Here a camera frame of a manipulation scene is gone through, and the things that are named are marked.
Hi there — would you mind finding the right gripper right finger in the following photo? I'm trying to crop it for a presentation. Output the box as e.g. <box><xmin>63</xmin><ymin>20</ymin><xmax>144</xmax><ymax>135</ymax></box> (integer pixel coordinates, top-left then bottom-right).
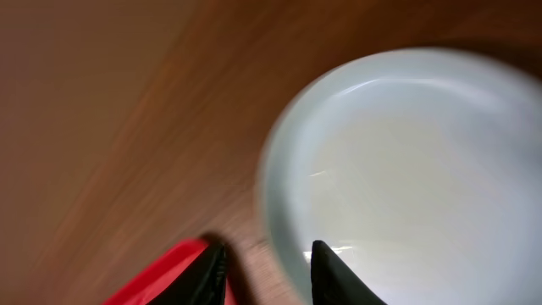
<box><xmin>310</xmin><ymin>240</ymin><xmax>385</xmax><ymax>305</ymax></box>

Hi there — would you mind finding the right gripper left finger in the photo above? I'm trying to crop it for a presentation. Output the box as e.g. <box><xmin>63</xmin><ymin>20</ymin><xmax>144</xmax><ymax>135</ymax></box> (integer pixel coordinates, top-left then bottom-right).
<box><xmin>148</xmin><ymin>242</ymin><xmax>227</xmax><ymax>305</ymax></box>

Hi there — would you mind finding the white plate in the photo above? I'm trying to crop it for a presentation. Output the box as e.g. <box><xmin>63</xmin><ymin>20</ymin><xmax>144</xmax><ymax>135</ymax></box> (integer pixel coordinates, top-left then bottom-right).
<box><xmin>258</xmin><ymin>48</ymin><xmax>541</xmax><ymax>304</ymax></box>

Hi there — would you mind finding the red plastic tray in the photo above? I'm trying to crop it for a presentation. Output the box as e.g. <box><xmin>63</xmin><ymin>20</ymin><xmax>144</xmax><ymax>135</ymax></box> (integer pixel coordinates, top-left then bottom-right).
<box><xmin>104</xmin><ymin>239</ymin><xmax>236</xmax><ymax>305</ymax></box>

